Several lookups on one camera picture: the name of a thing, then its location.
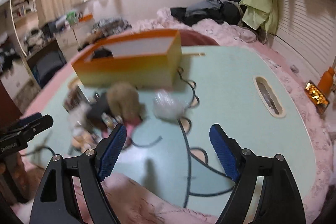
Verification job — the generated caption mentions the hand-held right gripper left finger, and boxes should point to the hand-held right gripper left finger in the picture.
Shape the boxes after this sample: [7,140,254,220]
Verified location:
[29,123,128,224]

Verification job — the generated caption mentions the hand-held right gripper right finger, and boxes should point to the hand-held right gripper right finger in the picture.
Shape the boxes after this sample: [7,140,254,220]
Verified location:
[209,123,306,224]

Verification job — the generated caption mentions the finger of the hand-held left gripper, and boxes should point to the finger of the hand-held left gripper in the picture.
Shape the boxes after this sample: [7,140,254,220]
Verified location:
[12,114,54,141]
[10,112,42,130]

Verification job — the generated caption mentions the tan doll toy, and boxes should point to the tan doll toy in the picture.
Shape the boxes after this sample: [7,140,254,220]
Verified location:
[71,132,96,153]

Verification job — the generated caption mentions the white fluffy toy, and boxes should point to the white fluffy toy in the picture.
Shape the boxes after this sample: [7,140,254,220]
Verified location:
[68,105,91,136]

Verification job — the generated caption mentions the black and red box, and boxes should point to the black and red box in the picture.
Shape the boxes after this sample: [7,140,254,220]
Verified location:
[87,94,113,130]

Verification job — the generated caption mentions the patterned small packet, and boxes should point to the patterned small packet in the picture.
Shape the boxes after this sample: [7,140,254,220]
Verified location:
[64,84,86,109]

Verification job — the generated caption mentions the tan plush toy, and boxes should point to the tan plush toy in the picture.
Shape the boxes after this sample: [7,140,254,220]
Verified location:
[106,82,146,122]

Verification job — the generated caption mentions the clear bubble wrap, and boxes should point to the clear bubble wrap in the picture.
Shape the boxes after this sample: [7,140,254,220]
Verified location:
[153,90,188,119]

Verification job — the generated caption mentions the orange cardboard box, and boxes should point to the orange cardboard box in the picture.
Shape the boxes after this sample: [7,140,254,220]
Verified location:
[71,29,183,88]

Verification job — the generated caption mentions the green lid container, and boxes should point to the green lid container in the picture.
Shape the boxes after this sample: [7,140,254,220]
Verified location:
[66,11,79,24]

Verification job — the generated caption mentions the black suitcase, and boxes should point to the black suitcase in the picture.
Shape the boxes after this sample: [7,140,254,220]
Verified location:
[31,50,67,88]

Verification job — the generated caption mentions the grey white cloth pile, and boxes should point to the grey white cloth pile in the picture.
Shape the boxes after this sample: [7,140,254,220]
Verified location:
[24,28,46,54]

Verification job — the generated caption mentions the white drawer unit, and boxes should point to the white drawer unit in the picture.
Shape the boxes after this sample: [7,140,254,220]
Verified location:
[56,27,80,55]

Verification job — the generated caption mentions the gold patterned box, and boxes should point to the gold patterned box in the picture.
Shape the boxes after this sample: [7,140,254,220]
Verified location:
[304,80,330,114]

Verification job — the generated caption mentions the small orange box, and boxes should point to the small orange box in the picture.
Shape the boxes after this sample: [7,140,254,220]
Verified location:
[78,13,94,24]

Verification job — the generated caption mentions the dark red cushion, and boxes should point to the dark red cushion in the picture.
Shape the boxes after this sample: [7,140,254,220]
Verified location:
[180,30,218,46]

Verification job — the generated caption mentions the light green lap table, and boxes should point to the light green lap table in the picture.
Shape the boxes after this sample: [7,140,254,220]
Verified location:
[126,7,336,216]

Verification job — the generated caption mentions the grey patterned cloth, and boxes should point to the grey patterned cloth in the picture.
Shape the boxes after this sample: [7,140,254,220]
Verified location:
[92,18,132,35]

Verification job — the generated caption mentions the orange bottle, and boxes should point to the orange bottle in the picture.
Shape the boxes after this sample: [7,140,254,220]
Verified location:
[318,67,336,94]

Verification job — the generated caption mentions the pile of dark clothes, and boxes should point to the pile of dark clothes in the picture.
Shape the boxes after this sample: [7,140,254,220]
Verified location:
[170,0,247,26]

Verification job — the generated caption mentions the white slatted headboard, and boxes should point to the white slatted headboard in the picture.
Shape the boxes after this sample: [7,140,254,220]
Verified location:
[273,0,336,83]

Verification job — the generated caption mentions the light green cloth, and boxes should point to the light green cloth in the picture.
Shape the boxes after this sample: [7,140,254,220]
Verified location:
[241,0,279,35]

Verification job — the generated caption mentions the thin black cable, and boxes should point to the thin black cable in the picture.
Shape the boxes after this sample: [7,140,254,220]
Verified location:
[25,132,57,157]

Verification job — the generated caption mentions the white wall shelf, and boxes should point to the white wall shelf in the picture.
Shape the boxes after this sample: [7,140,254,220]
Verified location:
[10,0,37,24]

